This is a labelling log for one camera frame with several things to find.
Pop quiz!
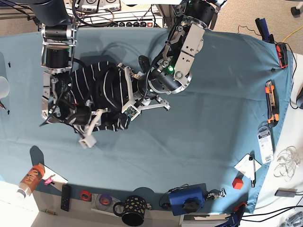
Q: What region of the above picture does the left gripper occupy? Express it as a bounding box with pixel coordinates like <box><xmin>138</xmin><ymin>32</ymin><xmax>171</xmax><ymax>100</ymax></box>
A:
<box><xmin>118</xmin><ymin>63</ymin><xmax>170</xmax><ymax>121</ymax></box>

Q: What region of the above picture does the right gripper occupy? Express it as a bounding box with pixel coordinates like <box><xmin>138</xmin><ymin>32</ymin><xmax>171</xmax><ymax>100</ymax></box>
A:
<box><xmin>40</xmin><ymin>70</ymin><xmax>110</xmax><ymax>148</ymax></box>

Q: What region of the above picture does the navy white striped t-shirt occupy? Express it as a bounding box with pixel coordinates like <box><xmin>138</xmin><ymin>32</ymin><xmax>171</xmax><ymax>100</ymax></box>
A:
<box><xmin>60</xmin><ymin>61</ymin><xmax>131</xmax><ymax>132</ymax></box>

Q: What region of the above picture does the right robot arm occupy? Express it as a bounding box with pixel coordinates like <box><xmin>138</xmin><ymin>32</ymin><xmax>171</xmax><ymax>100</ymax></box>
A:
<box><xmin>26</xmin><ymin>0</ymin><xmax>109</xmax><ymax>148</ymax></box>

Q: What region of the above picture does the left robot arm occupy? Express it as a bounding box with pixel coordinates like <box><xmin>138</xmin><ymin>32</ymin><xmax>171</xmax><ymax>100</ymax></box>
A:
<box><xmin>118</xmin><ymin>0</ymin><xmax>226</xmax><ymax>121</ymax></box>

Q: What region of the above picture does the white cup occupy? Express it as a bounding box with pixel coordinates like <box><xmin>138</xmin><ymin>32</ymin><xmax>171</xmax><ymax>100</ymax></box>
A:
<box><xmin>0</xmin><ymin>76</ymin><xmax>10</xmax><ymax>99</ymax></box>

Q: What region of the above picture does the white paper sheet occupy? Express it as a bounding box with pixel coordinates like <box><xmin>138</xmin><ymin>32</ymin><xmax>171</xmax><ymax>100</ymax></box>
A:
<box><xmin>38</xmin><ymin>163</ymin><xmax>68</xmax><ymax>184</ymax></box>

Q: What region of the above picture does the pink small figurine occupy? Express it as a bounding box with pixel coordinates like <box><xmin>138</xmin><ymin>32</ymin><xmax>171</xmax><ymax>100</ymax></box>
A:
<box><xmin>44</xmin><ymin>175</ymin><xmax>55</xmax><ymax>186</ymax></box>

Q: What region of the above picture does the teal tablecloth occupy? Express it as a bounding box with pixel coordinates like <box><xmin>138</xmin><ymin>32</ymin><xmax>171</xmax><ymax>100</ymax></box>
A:
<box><xmin>0</xmin><ymin>31</ymin><xmax>293</xmax><ymax>213</ymax></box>

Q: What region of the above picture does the white power strip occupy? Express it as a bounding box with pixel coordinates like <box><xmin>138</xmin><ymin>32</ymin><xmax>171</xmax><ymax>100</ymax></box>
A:
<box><xmin>106</xmin><ymin>19</ymin><xmax>161</xmax><ymax>28</ymax></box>

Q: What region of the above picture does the black remote control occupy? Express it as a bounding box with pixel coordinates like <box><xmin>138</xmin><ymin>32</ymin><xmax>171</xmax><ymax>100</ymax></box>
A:
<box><xmin>61</xmin><ymin>184</ymin><xmax>71</xmax><ymax>212</ymax></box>

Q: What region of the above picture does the red tape roll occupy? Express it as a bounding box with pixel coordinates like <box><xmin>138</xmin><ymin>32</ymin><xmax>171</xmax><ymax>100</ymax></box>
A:
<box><xmin>80</xmin><ymin>190</ymin><xmax>91</xmax><ymax>202</ymax></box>

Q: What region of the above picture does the purple tape roll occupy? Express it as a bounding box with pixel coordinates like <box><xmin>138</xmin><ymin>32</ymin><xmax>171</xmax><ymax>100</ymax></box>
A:
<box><xmin>99</xmin><ymin>194</ymin><xmax>112</xmax><ymax>206</ymax></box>

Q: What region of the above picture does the black mug yellow pattern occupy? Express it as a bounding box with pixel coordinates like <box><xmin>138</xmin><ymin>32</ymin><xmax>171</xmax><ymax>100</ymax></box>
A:
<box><xmin>113</xmin><ymin>195</ymin><xmax>147</xmax><ymax>227</ymax></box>

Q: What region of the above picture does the metal keyring carabiner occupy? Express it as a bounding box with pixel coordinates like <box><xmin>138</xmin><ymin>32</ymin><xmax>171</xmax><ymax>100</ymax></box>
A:
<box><xmin>205</xmin><ymin>188</ymin><xmax>226</xmax><ymax>201</ymax></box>

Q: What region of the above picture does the white paper card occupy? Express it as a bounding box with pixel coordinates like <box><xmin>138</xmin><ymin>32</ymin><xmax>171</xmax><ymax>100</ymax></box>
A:
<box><xmin>234</xmin><ymin>154</ymin><xmax>261</xmax><ymax>178</ymax></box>

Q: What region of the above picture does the red cube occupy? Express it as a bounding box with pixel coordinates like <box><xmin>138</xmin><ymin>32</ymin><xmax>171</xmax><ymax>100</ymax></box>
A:
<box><xmin>232</xmin><ymin>177</ymin><xmax>243</xmax><ymax>190</ymax></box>

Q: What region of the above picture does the orange black utility knife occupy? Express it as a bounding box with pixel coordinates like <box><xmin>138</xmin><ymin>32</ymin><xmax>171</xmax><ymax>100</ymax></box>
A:
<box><xmin>265</xmin><ymin>80</ymin><xmax>279</xmax><ymax>128</ymax></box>

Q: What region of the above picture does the black white marker pen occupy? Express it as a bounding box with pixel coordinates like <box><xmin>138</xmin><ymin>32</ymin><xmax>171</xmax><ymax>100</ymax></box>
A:
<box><xmin>249</xmin><ymin>156</ymin><xmax>256</xmax><ymax>188</ymax></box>

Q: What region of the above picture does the orange black clamp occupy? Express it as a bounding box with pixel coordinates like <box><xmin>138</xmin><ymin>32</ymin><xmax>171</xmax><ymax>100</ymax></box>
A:
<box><xmin>276</xmin><ymin>42</ymin><xmax>288</xmax><ymax>69</ymax></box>

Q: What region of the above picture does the grey adapter box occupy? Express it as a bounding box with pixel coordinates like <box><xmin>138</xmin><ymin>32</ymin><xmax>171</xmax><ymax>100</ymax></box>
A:
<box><xmin>275</xmin><ymin>188</ymin><xmax>296</xmax><ymax>198</ymax></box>

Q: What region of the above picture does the blue black clamp handle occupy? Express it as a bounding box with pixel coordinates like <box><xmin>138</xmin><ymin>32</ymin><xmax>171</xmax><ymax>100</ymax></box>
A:
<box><xmin>255</xmin><ymin>18</ymin><xmax>275</xmax><ymax>44</ymax></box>

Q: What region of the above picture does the white coiled cable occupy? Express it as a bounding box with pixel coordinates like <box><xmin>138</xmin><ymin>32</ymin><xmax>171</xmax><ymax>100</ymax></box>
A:
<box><xmin>273</xmin><ymin>146</ymin><xmax>301</xmax><ymax>183</ymax></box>

